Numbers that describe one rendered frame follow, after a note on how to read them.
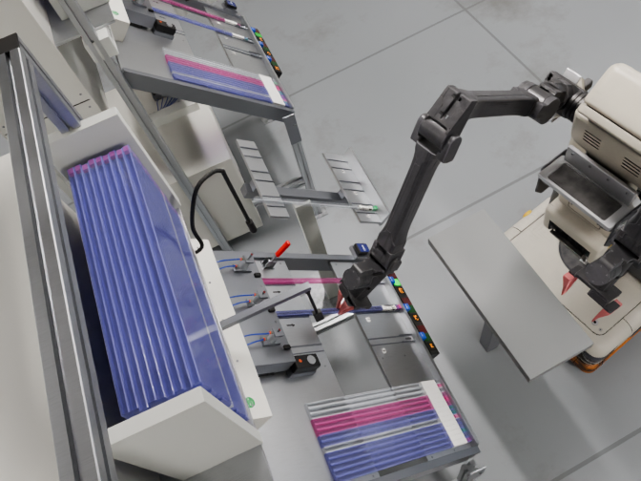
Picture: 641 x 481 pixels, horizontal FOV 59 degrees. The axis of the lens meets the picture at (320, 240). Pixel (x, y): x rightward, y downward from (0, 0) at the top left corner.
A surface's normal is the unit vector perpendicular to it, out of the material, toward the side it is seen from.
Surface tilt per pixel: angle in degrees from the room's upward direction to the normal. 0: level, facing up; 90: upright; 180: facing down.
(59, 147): 90
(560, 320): 0
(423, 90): 0
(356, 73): 0
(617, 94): 42
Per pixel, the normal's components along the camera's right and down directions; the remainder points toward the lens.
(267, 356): 0.52, -0.63
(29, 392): -0.16, -0.48
